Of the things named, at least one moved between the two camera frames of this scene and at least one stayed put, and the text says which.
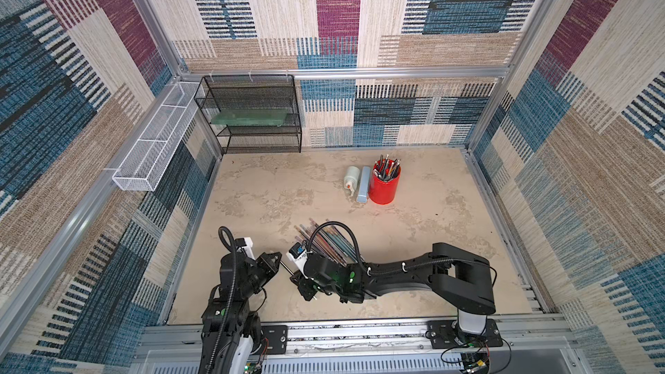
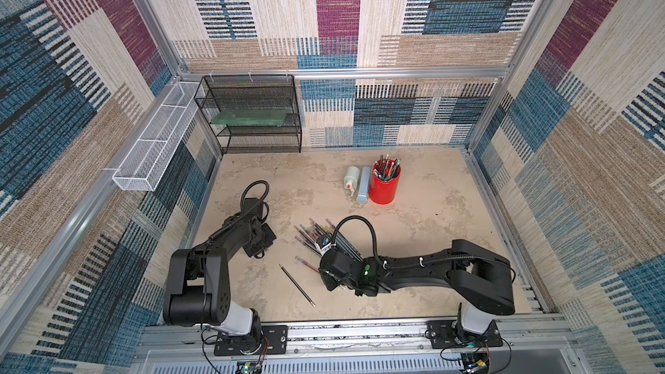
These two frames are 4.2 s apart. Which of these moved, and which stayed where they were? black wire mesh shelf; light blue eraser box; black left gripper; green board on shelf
Moved: black left gripper
Stayed: light blue eraser box; black wire mesh shelf; green board on shelf
